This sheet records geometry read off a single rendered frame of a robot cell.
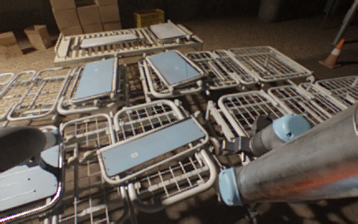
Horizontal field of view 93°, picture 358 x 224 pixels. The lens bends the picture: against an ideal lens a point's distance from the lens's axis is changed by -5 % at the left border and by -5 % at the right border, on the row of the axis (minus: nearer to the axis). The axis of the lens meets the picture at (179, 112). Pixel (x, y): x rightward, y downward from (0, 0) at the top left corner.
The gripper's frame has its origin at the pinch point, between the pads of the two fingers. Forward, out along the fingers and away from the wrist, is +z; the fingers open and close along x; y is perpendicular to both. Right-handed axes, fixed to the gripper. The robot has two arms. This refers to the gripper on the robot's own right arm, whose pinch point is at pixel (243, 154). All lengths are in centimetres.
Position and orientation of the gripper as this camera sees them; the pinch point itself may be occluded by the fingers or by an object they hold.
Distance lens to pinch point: 73.4
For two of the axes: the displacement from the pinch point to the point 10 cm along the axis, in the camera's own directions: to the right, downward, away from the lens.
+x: 9.8, 2.0, -0.1
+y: -1.9, 8.9, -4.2
